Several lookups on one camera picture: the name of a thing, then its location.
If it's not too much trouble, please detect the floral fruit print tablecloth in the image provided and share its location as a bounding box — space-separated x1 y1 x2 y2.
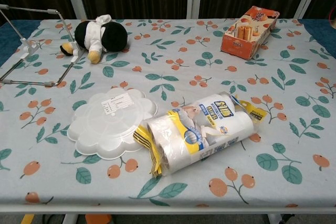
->
0 18 336 208

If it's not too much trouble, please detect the metal wire stand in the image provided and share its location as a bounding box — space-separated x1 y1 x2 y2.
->
0 4 86 88

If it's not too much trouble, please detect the black white plush penguin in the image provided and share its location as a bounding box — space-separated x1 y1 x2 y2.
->
59 15 129 65

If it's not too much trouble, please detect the white table frame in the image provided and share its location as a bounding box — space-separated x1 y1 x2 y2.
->
0 202 336 224

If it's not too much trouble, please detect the white flower-shaped plastic plate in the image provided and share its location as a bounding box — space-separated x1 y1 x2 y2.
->
67 88 159 161

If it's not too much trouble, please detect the orange snack box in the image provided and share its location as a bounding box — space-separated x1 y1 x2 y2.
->
220 5 280 61

